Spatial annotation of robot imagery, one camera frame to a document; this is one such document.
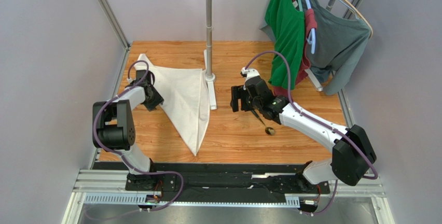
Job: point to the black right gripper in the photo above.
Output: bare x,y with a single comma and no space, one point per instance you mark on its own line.
238,98

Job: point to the grey-blue shirt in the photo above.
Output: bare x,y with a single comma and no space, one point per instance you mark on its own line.
340,44

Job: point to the maroon shirt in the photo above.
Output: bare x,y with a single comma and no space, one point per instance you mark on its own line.
304,61

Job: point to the aluminium frame post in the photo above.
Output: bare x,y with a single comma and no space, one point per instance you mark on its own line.
105,5

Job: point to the green shirt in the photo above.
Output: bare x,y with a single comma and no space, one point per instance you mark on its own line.
273,17

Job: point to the white cloth napkin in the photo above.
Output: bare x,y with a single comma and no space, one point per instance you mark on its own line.
186,101

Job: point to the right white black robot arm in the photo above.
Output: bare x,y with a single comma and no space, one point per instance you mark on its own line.
352,154

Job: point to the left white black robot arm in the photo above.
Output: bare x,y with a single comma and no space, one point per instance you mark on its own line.
114,128

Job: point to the light blue clothes hanger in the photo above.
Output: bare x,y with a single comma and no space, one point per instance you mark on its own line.
310,27

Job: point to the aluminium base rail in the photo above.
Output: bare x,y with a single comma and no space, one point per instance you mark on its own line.
98,197

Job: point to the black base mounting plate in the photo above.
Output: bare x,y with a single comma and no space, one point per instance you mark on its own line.
226,183

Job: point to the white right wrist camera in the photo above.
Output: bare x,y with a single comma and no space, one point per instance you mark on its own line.
249,73

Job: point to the green handled gold spoon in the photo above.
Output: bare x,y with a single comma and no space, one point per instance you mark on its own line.
268,130

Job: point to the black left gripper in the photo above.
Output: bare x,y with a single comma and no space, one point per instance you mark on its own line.
154,98

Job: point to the white clothes rack stand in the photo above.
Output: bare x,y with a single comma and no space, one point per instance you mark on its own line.
210,77

